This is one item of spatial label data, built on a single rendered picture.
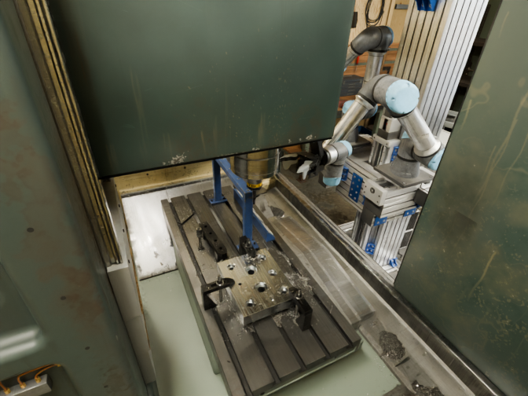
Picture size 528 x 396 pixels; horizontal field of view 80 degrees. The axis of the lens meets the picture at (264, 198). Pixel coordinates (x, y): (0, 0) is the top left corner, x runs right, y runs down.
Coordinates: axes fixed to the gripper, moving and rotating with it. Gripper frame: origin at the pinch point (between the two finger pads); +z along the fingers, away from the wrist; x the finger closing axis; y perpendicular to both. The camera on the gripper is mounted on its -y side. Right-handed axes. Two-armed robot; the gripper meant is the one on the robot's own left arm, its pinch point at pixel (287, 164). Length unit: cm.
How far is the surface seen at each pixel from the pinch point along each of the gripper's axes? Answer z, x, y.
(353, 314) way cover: -23, -30, 71
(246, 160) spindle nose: 23.1, -4.4, -9.3
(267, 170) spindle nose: 17.6, -8.1, -5.9
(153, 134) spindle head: 50, -4, -23
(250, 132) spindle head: 26.9, -10.4, -20.6
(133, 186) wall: 22, 107, 52
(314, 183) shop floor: -200, 136, 136
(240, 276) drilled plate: 19.8, 0.9, 44.7
